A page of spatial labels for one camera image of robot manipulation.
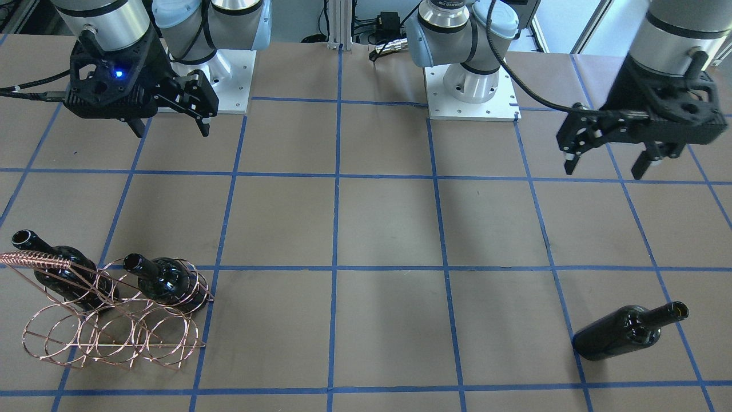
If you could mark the copper wire wine rack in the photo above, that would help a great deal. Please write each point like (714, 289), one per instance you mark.
(119, 332)

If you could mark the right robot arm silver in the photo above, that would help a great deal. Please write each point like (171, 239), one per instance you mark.
(183, 27)

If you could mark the dark wine bottle rack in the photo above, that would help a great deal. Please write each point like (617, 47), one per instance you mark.
(168, 282)
(73, 283)

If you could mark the black power adapter box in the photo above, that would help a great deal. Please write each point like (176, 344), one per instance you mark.
(388, 24)

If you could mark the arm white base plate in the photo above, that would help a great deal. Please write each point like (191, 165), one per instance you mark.
(230, 73)
(454, 93)

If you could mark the aluminium frame post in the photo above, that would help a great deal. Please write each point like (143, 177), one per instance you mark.
(340, 30)

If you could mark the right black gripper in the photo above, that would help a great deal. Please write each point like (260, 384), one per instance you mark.
(162, 64)

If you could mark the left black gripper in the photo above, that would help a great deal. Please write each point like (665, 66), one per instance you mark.
(633, 90)

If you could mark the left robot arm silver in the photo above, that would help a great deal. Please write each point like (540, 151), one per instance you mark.
(477, 34)

